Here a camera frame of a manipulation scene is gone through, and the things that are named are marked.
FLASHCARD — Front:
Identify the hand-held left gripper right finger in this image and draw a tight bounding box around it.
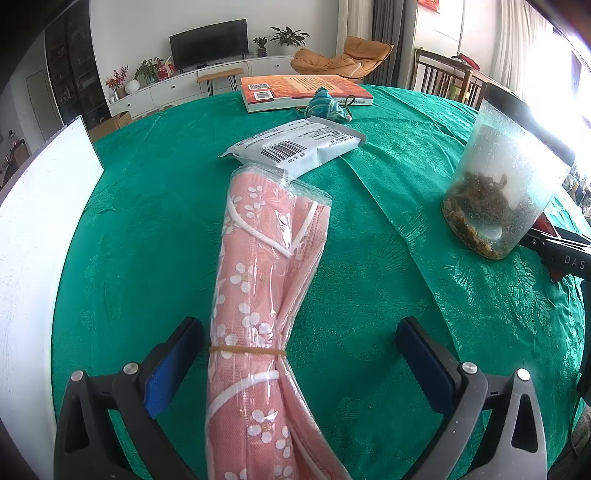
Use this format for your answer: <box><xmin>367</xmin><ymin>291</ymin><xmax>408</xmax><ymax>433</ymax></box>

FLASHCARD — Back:
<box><xmin>396</xmin><ymin>316</ymin><xmax>548</xmax><ymax>480</ymax></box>

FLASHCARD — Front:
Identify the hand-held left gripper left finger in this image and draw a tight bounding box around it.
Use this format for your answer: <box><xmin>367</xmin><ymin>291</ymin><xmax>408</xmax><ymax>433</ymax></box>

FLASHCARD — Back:
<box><xmin>53</xmin><ymin>316</ymin><xmax>206</xmax><ymax>480</ymax></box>

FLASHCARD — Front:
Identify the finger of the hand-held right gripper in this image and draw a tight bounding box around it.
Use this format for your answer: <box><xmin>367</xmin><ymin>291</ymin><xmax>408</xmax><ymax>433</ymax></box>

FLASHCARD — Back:
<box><xmin>524</xmin><ymin>231</ymin><xmax>591</xmax><ymax>252</ymax></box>

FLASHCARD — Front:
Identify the clear plastic jar black lid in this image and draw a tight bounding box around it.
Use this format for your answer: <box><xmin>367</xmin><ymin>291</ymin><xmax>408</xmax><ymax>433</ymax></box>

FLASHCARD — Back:
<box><xmin>441</xmin><ymin>83</ymin><xmax>578</xmax><ymax>260</ymax></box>

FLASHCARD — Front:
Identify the pink floral face mask pack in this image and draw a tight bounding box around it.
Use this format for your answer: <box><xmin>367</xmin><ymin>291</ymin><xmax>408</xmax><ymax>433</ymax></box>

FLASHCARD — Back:
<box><xmin>205</xmin><ymin>168</ymin><xmax>352</xmax><ymax>480</ymax></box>

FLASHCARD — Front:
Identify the white cardboard box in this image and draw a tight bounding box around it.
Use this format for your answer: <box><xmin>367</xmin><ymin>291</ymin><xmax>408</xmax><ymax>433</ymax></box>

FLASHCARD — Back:
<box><xmin>0</xmin><ymin>115</ymin><xmax>105</xmax><ymax>462</ymax></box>

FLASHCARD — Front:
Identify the green tablecloth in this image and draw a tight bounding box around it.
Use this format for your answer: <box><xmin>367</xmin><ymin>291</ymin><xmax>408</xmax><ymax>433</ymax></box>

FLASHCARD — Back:
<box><xmin>51</xmin><ymin>83</ymin><xmax>591</xmax><ymax>480</ymax></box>

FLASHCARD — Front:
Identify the dark wooden chair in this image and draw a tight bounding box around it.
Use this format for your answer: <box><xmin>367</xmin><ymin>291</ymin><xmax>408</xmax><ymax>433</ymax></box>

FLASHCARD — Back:
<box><xmin>412</xmin><ymin>48</ymin><xmax>490</xmax><ymax>109</ymax></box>

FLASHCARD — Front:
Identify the brown cardboard box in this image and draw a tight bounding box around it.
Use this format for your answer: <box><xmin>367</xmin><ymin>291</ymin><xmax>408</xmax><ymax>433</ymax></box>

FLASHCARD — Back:
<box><xmin>88</xmin><ymin>111</ymin><xmax>134</xmax><ymax>141</ymax></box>

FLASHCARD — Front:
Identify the white mailing bag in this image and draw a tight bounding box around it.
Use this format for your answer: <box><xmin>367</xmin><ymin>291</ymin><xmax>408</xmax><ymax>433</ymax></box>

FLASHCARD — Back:
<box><xmin>218</xmin><ymin>117</ymin><xmax>367</xmax><ymax>178</ymax></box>

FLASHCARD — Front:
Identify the grey curtain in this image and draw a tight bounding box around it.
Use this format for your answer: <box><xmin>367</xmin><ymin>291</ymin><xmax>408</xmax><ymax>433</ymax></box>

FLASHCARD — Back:
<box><xmin>372</xmin><ymin>0</ymin><xmax>416</xmax><ymax>86</ymax></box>

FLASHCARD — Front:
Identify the teal woven sachet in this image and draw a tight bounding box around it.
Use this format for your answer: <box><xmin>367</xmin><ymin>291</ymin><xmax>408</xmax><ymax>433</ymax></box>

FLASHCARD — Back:
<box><xmin>305</xmin><ymin>88</ymin><xmax>354</xmax><ymax>123</ymax></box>

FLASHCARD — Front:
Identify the orange lounge chair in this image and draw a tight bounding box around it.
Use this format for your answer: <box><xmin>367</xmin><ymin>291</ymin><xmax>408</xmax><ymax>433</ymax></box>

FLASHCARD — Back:
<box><xmin>291</xmin><ymin>36</ymin><xmax>394</xmax><ymax>85</ymax></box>

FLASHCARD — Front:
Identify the white television cabinet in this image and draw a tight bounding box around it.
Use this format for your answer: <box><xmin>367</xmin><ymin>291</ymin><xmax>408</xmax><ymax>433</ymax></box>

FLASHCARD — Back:
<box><xmin>108</xmin><ymin>54</ymin><xmax>308</xmax><ymax>118</ymax></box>

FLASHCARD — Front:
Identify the red flower arrangement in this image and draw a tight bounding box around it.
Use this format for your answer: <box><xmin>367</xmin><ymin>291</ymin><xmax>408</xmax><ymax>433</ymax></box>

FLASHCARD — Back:
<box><xmin>105</xmin><ymin>67</ymin><xmax>129</xmax><ymax>100</ymax></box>

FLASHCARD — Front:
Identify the wooden bench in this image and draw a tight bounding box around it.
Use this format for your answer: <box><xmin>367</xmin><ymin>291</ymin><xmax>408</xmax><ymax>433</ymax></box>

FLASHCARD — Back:
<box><xmin>197</xmin><ymin>68</ymin><xmax>245</xmax><ymax>97</ymax></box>

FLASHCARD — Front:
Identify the bushy green potted plant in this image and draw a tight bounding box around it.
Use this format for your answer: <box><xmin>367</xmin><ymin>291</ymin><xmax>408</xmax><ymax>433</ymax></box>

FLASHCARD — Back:
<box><xmin>135</xmin><ymin>58</ymin><xmax>163</xmax><ymax>85</ymax></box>

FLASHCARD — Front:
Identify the dark display cabinet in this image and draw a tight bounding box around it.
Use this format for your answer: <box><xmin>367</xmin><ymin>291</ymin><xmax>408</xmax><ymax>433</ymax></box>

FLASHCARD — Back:
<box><xmin>44</xmin><ymin>16</ymin><xmax>112</xmax><ymax>144</ymax></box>

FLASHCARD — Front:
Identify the orange book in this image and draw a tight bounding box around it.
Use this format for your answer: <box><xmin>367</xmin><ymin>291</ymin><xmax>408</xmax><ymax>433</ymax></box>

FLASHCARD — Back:
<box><xmin>240</xmin><ymin>75</ymin><xmax>374</xmax><ymax>114</ymax></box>

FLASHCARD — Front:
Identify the black television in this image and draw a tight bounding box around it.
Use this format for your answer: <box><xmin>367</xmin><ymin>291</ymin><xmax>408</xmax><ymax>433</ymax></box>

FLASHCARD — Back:
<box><xmin>169</xmin><ymin>18</ymin><xmax>249</xmax><ymax>72</ymax></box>

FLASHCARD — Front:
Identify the large leafy potted plant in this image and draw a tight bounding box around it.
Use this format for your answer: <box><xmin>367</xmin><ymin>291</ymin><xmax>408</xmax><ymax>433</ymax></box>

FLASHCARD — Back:
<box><xmin>270</xmin><ymin>26</ymin><xmax>310</xmax><ymax>56</ymax></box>

